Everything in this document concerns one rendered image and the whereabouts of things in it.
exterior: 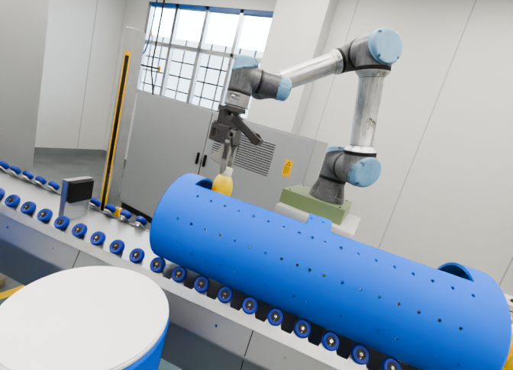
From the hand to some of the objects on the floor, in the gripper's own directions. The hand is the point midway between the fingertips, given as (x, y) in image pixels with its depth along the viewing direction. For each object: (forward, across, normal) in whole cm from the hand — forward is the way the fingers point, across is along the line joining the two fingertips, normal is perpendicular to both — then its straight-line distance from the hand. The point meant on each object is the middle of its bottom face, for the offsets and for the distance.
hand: (226, 169), depth 87 cm
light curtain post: (+127, -26, -68) cm, 147 cm away
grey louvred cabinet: (+128, -189, -84) cm, 244 cm away
